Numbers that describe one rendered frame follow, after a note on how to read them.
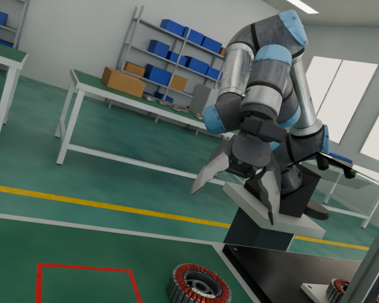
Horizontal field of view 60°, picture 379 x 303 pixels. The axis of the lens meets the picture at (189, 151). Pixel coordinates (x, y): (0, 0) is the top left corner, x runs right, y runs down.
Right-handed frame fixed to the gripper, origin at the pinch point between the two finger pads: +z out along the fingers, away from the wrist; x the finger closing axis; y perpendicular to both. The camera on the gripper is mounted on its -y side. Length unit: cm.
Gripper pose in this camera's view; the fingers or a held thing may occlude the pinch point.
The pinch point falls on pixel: (233, 210)
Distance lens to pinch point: 56.0
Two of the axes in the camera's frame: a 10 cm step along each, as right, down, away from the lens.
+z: -3.1, 8.8, -3.5
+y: -1.8, 3.1, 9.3
